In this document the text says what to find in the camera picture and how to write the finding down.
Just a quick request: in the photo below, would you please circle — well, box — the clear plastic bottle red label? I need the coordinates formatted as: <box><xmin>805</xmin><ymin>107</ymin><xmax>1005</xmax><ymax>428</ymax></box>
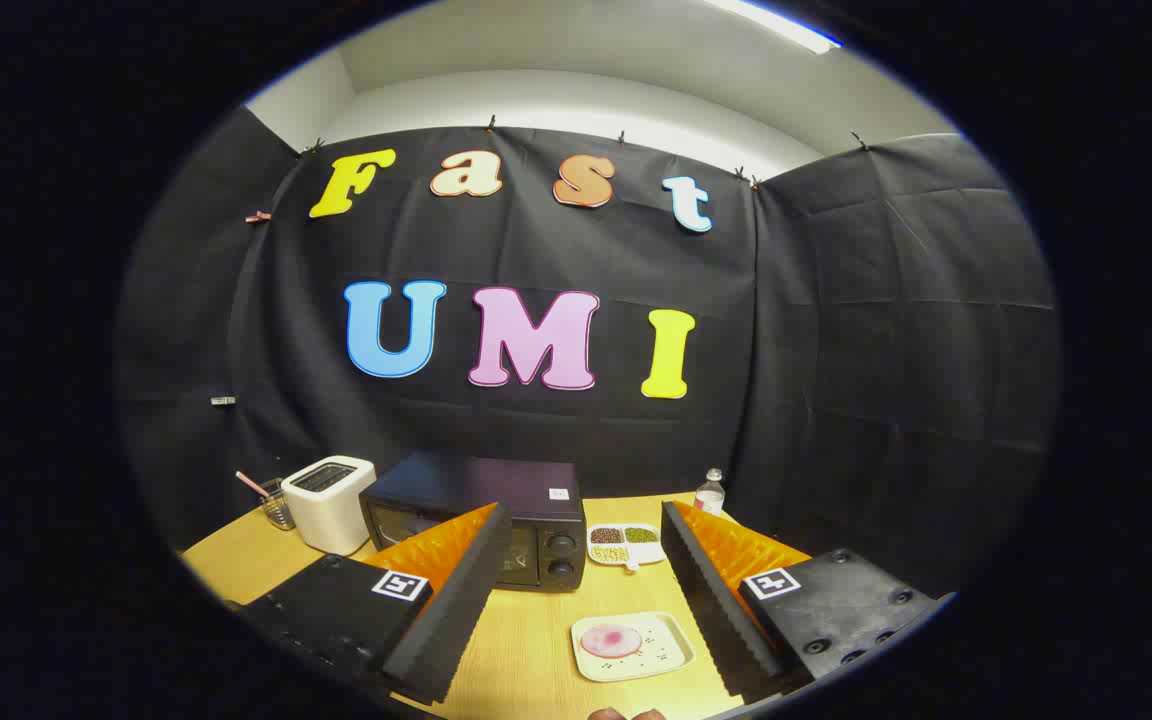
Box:
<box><xmin>693</xmin><ymin>468</ymin><xmax>727</xmax><ymax>517</ymax></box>

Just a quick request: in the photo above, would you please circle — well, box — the white divided dish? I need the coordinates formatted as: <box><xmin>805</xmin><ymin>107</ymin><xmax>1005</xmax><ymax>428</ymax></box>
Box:
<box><xmin>587</xmin><ymin>522</ymin><xmax>666</xmax><ymax>572</ymax></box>

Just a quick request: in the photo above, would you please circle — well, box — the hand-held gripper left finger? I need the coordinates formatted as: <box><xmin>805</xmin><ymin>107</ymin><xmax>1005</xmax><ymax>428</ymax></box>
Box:
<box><xmin>236</xmin><ymin>502</ymin><xmax>514</xmax><ymax>706</ymax></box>

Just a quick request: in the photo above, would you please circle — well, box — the white bread toaster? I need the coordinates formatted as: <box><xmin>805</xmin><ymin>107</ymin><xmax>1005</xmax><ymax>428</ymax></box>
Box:
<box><xmin>281</xmin><ymin>456</ymin><xmax>377</xmax><ymax>556</ymax></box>

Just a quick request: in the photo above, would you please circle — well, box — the pink ham slice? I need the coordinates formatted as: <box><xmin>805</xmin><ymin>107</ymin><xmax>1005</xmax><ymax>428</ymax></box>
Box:
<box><xmin>580</xmin><ymin>624</ymin><xmax>643</xmax><ymax>659</ymax></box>

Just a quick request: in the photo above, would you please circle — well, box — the cream square tray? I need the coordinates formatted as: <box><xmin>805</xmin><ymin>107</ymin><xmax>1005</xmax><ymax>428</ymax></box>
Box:
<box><xmin>571</xmin><ymin>611</ymin><xmax>697</xmax><ymax>683</ymax></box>

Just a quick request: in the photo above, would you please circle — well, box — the clear glass cup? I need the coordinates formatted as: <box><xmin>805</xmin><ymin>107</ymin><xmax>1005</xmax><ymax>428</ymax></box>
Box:
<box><xmin>258</xmin><ymin>478</ymin><xmax>297</xmax><ymax>531</ymax></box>

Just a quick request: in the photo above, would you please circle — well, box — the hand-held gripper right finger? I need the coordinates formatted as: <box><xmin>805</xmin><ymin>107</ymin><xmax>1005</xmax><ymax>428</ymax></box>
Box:
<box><xmin>660</xmin><ymin>500</ymin><xmax>942</xmax><ymax>701</ymax></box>

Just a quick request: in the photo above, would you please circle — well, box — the black toaster oven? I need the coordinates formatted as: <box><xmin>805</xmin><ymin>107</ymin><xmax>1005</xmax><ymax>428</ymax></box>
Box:
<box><xmin>359</xmin><ymin>450</ymin><xmax>587</xmax><ymax>593</ymax></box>

